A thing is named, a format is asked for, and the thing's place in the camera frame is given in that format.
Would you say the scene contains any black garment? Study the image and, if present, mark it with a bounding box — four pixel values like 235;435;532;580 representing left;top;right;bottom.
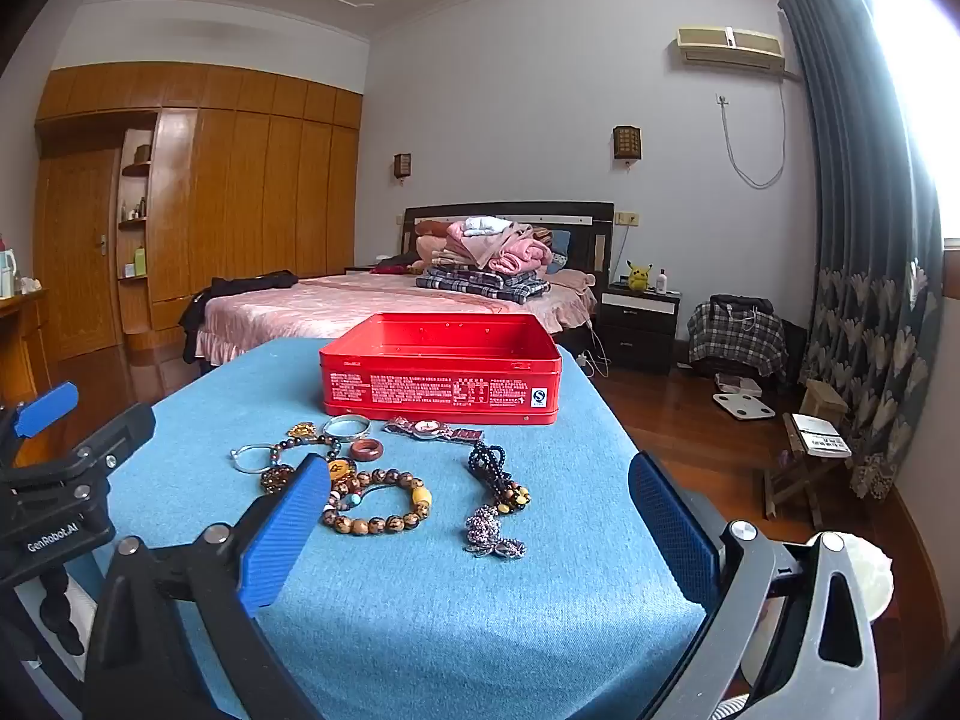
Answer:
180;270;299;365

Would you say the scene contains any wooden desk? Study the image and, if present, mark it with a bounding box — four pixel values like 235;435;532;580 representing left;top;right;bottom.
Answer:
0;289;53;406

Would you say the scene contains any small wooden stool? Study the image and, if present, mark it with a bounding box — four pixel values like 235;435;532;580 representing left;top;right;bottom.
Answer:
799;379;848;428

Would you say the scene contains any plaid bag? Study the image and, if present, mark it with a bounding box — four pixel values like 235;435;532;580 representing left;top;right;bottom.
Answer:
688;294;788;380

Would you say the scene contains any black white nightstand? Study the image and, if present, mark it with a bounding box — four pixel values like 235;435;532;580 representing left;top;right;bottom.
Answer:
598;281;682;374

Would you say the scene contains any silver wristwatch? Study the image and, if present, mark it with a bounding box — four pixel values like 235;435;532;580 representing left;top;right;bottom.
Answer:
382;418;482;445

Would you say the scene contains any teal floral curtain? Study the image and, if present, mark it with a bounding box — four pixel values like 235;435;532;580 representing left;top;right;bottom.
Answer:
780;0;946;500

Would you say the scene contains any red tin box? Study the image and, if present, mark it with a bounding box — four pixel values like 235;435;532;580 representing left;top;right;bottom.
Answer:
319;313;563;427

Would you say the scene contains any wooden folding stool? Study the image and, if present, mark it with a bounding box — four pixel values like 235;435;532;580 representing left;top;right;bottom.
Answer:
765;412;852;530

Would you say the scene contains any bed with pink bedspread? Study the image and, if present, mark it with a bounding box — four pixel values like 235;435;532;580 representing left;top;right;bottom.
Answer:
196;270;601;361

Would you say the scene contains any beige air conditioner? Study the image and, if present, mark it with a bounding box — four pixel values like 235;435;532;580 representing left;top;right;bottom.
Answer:
675;26;787;74

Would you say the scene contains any wooden wardrobe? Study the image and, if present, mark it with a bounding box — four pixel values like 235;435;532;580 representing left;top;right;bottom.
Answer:
34;64;365;361

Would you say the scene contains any black bead necklace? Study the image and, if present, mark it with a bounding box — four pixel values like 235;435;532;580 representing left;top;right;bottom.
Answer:
466;442;532;517

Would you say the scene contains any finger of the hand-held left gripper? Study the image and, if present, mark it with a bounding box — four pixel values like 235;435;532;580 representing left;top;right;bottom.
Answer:
15;403;156;490
0;382;80;466

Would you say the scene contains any folded plaid blanket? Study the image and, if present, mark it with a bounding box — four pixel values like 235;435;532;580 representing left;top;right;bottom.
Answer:
416;266;551;305

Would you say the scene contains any silver purple beaded bracelet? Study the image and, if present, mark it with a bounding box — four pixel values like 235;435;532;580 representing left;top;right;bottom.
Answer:
463;506;527;560

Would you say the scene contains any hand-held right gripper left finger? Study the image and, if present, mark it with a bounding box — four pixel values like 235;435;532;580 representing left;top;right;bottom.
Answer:
81;454;332;720

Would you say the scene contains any white plastic object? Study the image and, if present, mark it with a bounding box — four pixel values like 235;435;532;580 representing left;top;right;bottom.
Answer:
739;532;895;720

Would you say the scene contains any wooden door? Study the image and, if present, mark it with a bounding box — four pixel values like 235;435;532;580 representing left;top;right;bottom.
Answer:
34;150;125;361

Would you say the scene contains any thin silver bangle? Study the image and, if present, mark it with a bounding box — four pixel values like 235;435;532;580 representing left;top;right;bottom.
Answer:
229;444;286;475

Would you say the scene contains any white bathroom scale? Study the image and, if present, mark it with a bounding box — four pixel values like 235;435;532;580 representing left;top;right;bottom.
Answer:
711;392;775;421

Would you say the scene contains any brown wooden bead bracelet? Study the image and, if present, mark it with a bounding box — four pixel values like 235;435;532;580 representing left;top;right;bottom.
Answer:
321;467;434;533

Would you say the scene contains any white book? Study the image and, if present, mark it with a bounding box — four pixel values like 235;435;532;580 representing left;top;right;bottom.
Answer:
793;412;852;458

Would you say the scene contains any white hanging cable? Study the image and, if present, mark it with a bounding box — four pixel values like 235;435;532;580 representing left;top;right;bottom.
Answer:
716;82;787;190

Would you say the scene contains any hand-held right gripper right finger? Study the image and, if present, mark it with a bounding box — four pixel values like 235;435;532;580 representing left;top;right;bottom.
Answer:
628;452;884;720

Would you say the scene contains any pile of pink clothes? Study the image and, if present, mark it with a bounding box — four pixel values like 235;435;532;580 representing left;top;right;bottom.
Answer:
415;216;556;275

